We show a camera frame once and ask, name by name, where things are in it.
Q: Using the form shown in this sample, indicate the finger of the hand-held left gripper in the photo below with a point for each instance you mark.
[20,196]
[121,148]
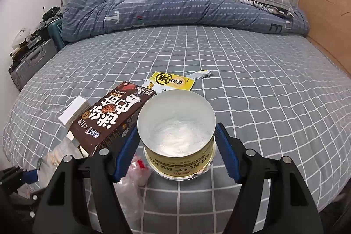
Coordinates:
[30,176]

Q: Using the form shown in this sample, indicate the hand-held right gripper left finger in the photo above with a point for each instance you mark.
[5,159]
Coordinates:
[124,157]

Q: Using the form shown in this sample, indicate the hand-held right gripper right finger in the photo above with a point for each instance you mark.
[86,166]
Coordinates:
[227,154]

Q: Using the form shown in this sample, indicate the brown snack box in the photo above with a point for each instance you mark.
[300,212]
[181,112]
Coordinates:
[109,118]

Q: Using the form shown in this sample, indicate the yellow yogurt cup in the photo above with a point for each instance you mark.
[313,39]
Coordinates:
[175,127]

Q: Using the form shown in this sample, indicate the yellow snack packet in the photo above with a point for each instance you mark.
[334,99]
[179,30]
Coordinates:
[170,80]

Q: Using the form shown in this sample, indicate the clear plastic bag red print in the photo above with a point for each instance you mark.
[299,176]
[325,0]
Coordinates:
[134,173]

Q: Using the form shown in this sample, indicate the small white box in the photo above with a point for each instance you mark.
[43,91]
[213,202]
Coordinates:
[72,110]

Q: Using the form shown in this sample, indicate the grey checked bed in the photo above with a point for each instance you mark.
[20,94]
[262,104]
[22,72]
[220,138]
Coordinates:
[260,86]

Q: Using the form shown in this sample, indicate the small white wrapper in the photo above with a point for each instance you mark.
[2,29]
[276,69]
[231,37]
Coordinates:
[200,74]

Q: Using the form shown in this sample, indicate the grey suitcase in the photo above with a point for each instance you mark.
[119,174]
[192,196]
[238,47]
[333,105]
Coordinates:
[33,61]

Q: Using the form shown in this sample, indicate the white round gadget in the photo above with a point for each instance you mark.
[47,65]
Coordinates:
[22,36]

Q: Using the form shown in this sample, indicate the teal crate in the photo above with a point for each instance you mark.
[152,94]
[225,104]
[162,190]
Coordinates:
[56,31]

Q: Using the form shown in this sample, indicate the blue quilt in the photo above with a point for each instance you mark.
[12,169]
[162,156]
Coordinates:
[178,9]

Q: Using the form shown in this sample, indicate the black gadget pile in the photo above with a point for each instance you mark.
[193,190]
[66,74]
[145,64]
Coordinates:
[52,13]

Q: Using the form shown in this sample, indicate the wooden bed frame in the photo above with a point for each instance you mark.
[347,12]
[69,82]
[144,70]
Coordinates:
[323,9]

